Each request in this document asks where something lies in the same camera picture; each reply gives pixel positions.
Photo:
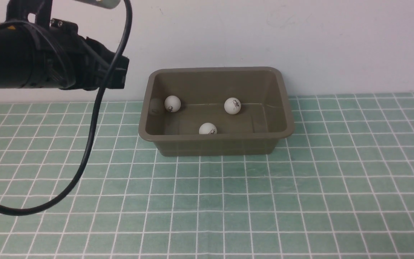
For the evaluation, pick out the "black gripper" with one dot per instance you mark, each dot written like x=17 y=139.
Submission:
x=73 y=62

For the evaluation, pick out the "white ping-pong ball front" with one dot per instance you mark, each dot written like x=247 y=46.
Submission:
x=207 y=129

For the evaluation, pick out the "white ping-pong ball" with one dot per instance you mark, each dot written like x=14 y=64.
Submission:
x=232 y=106
x=207 y=129
x=172 y=104

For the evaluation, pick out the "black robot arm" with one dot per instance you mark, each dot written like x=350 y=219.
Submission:
x=20 y=66

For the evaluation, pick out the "brown plastic bin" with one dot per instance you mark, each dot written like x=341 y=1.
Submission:
x=265 y=117

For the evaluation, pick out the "green checkered tablecloth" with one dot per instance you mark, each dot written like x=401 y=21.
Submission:
x=341 y=187

